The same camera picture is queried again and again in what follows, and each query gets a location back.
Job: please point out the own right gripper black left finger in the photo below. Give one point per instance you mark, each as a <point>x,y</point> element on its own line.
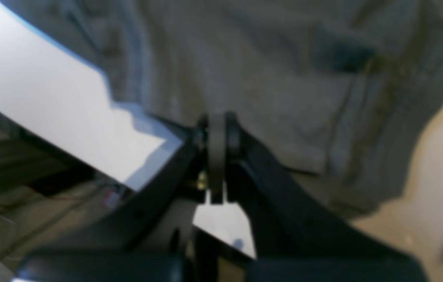
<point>144,240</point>

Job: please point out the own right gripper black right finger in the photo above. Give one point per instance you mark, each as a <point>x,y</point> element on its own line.
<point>297,239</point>

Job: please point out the grey T-shirt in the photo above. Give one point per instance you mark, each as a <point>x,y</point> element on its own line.
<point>338,90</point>

